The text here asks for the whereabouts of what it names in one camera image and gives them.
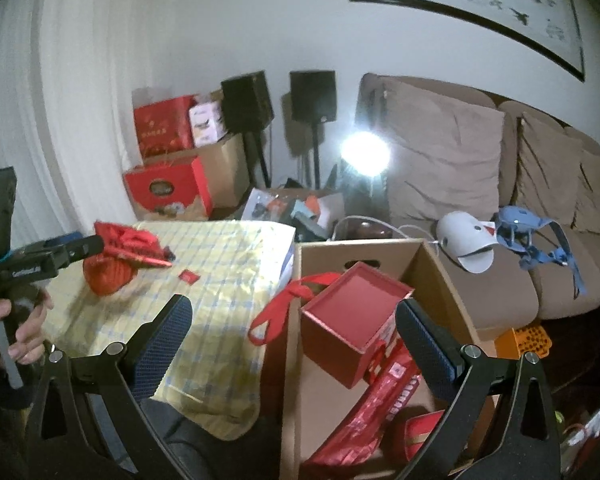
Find white printed box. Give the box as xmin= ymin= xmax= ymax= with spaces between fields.
xmin=187 ymin=101 xmax=228 ymax=148

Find brown cardboard carton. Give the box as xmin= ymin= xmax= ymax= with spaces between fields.
xmin=145 ymin=132 xmax=253 ymax=208

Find orange plastic basket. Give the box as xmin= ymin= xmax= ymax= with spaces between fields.
xmin=515 ymin=325 xmax=553 ymax=358

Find large brown sofa cushion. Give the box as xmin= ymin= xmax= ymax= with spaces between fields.
xmin=380 ymin=80 xmax=506 ymax=223

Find white curtain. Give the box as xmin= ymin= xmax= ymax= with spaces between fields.
xmin=0 ymin=0 xmax=146 ymax=261

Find red gift carton gold print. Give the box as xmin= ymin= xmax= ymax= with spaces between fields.
xmin=132 ymin=96 xmax=201 ymax=161

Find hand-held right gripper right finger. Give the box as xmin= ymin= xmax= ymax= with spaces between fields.
xmin=395 ymin=299 xmax=563 ymax=480

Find yellow plaid tablecloth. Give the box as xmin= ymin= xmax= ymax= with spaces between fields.
xmin=42 ymin=219 xmax=297 ymax=428

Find medium brown sofa cushion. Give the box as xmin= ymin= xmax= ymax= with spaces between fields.
xmin=515 ymin=112 xmax=586 ymax=226

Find blue massager with straps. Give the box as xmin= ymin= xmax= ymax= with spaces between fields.
xmin=492 ymin=205 xmax=588 ymax=298

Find open box of clutter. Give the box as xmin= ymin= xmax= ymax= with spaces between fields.
xmin=240 ymin=180 xmax=346 ymax=241

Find small cardboard box orange side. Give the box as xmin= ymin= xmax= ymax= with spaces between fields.
xmin=472 ymin=327 xmax=520 ymax=360

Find red foil packet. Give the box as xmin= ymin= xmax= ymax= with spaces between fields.
xmin=302 ymin=345 xmax=423 ymax=471

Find red plastic bag bundle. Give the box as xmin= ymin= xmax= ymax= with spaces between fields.
xmin=94 ymin=220 xmax=175 ymax=267

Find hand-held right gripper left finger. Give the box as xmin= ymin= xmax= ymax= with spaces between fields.
xmin=27 ymin=294 xmax=193 ymax=480

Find brown sofa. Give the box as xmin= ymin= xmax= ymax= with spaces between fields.
xmin=357 ymin=72 xmax=600 ymax=333

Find person's dark trousers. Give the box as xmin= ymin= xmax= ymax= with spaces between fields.
xmin=145 ymin=395 xmax=281 ymax=480

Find large cardboard box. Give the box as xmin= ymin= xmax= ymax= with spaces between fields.
xmin=279 ymin=239 xmax=498 ymax=480

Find black speaker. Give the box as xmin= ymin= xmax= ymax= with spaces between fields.
xmin=289 ymin=70 xmax=338 ymax=123
xmin=221 ymin=71 xmax=275 ymax=131

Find red gift carton round label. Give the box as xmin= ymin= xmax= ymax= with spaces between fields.
xmin=124 ymin=156 xmax=215 ymax=221

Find bright lamp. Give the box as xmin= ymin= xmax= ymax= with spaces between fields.
xmin=340 ymin=130 xmax=388 ymax=176

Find white cable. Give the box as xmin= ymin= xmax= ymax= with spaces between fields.
xmin=332 ymin=215 xmax=441 ymax=248

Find black speaker stand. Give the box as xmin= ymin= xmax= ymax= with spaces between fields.
xmin=307 ymin=120 xmax=323 ymax=188
xmin=242 ymin=130 xmax=271 ymax=188

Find black tower appliance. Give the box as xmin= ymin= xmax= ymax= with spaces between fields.
xmin=337 ymin=170 xmax=388 ymax=211

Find red tin gold print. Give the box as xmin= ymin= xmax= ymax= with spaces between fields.
xmin=387 ymin=410 xmax=448 ymax=463

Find newspaper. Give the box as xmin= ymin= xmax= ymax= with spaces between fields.
xmin=565 ymin=395 xmax=600 ymax=446

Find red gift box white label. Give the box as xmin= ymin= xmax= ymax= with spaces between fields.
xmin=248 ymin=261 xmax=415 ymax=391

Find white dome-shaped device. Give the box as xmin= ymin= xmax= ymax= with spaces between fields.
xmin=436 ymin=211 xmax=496 ymax=275

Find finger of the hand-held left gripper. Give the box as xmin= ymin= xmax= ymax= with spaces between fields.
xmin=40 ymin=232 xmax=88 ymax=253
xmin=50 ymin=237 xmax=105 ymax=273

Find person's left hand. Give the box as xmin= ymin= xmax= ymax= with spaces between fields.
xmin=0 ymin=292 xmax=54 ymax=366

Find white and blue bag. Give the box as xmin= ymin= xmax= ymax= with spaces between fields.
xmin=279 ymin=237 xmax=297 ymax=286

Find small brown sofa cushion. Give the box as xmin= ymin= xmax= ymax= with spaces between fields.
xmin=572 ymin=150 xmax=600 ymax=236

